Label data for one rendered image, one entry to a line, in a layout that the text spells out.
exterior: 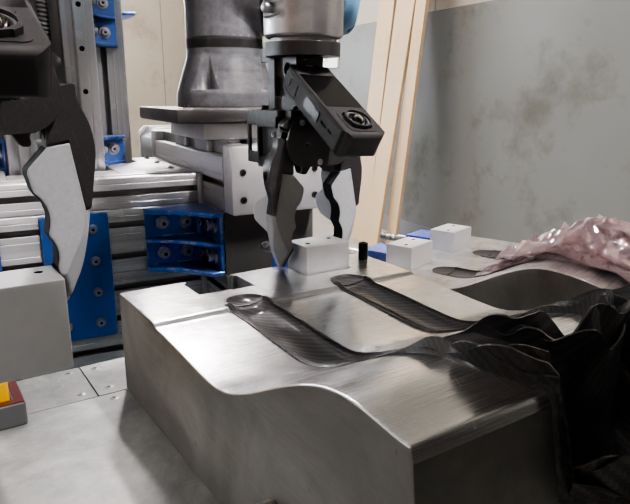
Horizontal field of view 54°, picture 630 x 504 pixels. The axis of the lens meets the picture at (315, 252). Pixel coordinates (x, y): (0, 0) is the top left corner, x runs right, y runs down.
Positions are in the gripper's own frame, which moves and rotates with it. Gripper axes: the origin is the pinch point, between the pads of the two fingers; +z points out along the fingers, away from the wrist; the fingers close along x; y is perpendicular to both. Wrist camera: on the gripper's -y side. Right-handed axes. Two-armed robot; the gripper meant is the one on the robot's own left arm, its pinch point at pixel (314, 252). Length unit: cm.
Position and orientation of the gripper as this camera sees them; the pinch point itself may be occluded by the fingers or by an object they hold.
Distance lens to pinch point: 62.1
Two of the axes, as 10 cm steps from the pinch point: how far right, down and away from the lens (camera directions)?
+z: 0.0, 9.7, 2.5
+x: -8.3, 1.4, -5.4
